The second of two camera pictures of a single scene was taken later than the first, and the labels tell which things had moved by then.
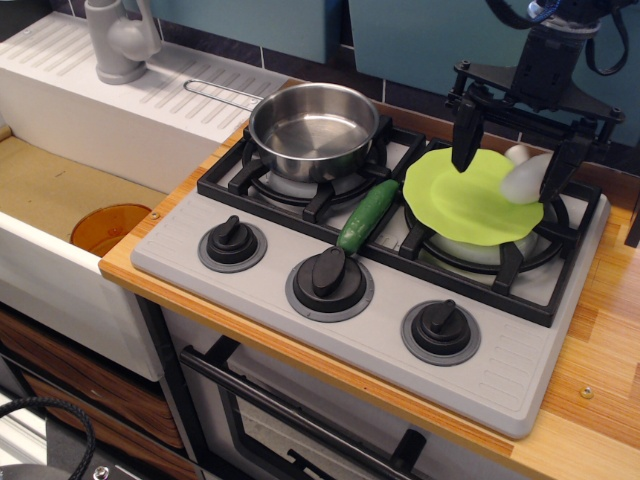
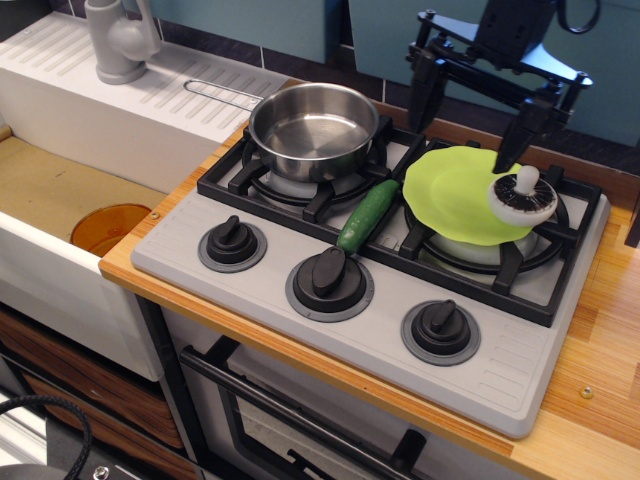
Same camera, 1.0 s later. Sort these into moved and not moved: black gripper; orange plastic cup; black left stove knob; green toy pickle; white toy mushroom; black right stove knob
Moved: black gripper; white toy mushroom
Not moved: black right stove knob; black left stove knob; green toy pickle; orange plastic cup
